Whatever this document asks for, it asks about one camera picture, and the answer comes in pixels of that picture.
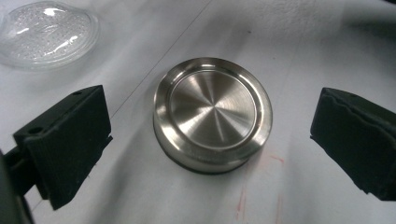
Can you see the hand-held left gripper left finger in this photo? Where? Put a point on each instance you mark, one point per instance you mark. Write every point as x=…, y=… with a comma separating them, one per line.
x=68, y=140

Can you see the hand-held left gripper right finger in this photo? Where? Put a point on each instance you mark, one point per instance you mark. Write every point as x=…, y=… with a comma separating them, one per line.
x=358, y=140

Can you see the white table cover sheet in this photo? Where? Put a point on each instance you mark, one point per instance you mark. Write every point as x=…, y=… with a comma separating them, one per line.
x=295, y=46

